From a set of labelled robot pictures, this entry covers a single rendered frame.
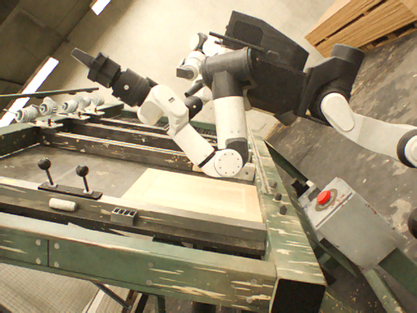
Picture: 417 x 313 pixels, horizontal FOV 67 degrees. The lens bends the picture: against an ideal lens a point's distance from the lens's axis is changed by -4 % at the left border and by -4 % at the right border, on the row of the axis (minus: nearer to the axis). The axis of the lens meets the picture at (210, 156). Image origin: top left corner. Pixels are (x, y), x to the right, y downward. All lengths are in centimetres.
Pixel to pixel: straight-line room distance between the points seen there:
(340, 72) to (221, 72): 44
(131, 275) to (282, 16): 670
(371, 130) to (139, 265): 90
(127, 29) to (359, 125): 613
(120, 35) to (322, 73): 603
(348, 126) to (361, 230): 50
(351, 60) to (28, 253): 112
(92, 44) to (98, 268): 641
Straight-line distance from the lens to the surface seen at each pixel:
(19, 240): 92
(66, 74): 713
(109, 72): 90
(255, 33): 112
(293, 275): 82
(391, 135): 131
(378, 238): 81
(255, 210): 120
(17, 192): 119
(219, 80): 94
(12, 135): 165
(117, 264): 84
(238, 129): 92
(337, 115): 118
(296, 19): 727
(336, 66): 120
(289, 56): 113
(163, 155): 158
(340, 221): 76
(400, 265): 90
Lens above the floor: 128
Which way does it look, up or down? 6 degrees down
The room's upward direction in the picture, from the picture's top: 50 degrees counter-clockwise
